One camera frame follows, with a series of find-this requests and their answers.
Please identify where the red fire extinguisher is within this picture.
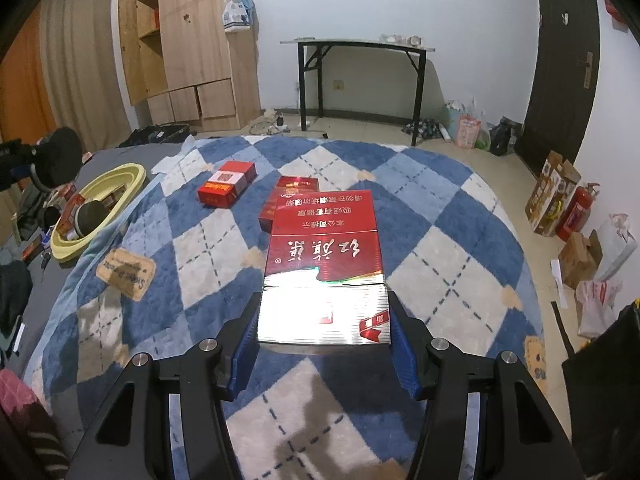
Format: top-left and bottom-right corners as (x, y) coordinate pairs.
(556, 183), (600, 242)

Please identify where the large black bag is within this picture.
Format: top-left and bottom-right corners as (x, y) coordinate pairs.
(561, 300), (640, 480)

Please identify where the flat red box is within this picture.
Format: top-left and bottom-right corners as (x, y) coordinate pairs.
(259, 176), (321, 233)

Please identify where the pink striped clothing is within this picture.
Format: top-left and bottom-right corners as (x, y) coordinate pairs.
(0, 369), (68, 480)

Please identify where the white red plastic bag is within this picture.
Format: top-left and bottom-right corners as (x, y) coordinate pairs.
(576, 280), (623, 339)

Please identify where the dark cloth pile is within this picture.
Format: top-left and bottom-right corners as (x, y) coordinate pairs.
(402, 119), (443, 138)

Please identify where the yellow oval plastic basin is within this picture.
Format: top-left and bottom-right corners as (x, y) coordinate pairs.
(50, 162), (147, 263)

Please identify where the dark door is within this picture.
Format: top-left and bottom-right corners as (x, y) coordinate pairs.
(515, 0), (601, 178)

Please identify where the blue white checkered blanket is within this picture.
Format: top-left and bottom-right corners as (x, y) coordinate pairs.
(22, 135), (551, 480)

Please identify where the white crumpled bag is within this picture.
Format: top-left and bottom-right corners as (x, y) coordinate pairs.
(444, 101), (468, 141)

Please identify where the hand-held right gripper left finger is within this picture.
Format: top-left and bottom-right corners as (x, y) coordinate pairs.
(65, 290), (263, 480)

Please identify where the black folding table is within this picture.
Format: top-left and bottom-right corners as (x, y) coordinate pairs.
(280, 37), (436, 147)

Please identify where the pink bag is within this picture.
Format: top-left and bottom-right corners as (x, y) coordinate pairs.
(457, 115), (482, 150)

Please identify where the red box with white label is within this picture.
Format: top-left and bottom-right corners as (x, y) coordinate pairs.
(197, 161), (258, 209)

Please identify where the cables and power strip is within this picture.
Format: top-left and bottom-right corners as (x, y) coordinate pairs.
(248, 109), (328, 137)

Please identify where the orange curtain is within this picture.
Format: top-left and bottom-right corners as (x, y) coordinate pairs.
(0, 10), (56, 143)

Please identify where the red and silver carton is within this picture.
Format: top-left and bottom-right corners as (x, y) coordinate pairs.
(256, 190), (392, 346)

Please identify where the beige curtain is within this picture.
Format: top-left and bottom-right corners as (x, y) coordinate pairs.
(40, 0), (136, 153)

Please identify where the black garment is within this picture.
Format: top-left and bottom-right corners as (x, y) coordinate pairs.
(0, 260), (33, 356)

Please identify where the small black bag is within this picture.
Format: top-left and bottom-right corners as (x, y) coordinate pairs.
(490, 117), (521, 157)

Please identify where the white paper bag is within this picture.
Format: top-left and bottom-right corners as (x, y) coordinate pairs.
(595, 213), (638, 281)

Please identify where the printed cardboard box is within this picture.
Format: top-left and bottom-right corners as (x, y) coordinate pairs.
(525, 150), (563, 236)
(542, 160), (582, 237)

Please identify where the wooden wardrobe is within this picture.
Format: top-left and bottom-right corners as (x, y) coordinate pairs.
(118, 0), (262, 132)

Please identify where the black grey striped round container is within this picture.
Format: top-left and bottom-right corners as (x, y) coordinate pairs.
(31, 127), (84, 192)

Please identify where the brown cardboard box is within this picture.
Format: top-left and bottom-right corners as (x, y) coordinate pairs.
(558, 230), (603, 289)

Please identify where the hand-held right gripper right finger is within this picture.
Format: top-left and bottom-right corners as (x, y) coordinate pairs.
(385, 287), (586, 480)

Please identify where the open black case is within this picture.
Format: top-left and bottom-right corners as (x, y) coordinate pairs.
(117, 123), (191, 148)

